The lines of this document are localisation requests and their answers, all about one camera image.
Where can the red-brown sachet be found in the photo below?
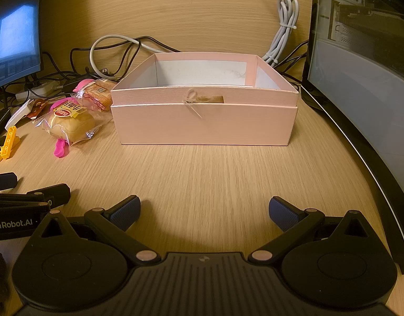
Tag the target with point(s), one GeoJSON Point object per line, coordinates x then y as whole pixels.
{"type": "Point", "coordinates": [37, 108]}

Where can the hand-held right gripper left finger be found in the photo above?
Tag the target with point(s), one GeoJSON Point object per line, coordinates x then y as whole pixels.
{"type": "Point", "coordinates": [124, 215]}

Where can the bread packet orange print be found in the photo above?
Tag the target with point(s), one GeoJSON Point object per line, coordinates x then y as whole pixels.
{"type": "Point", "coordinates": [98, 97]}

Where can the yellow toy brick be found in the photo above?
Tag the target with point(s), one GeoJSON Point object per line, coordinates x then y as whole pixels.
{"type": "Point", "coordinates": [7, 141]}

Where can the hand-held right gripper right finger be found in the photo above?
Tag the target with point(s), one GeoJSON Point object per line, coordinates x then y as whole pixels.
{"type": "Point", "coordinates": [284, 215]}

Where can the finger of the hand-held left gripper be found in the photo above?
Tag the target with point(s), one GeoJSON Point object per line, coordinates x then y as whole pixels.
{"type": "Point", "coordinates": [3, 181]}
{"type": "Point", "coordinates": [55, 195]}

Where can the round bun packet yellow label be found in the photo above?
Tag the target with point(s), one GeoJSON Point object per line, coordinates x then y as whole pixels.
{"type": "Point", "coordinates": [72, 121]}

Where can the white power adapter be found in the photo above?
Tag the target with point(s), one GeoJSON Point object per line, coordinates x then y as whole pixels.
{"type": "Point", "coordinates": [37, 90]}

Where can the black power adapter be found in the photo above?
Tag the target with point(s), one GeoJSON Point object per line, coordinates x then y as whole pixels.
{"type": "Point", "coordinates": [70, 85]}

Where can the pink cardboard box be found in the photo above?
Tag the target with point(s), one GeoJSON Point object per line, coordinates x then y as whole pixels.
{"type": "Point", "coordinates": [205, 125]}

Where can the dark computer monitor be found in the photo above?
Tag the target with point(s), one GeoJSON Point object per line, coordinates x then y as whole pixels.
{"type": "Point", "coordinates": [14, 29]}

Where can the right computer monitor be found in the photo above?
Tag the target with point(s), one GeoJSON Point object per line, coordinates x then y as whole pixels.
{"type": "Point", "coordinates": [363, 72]}

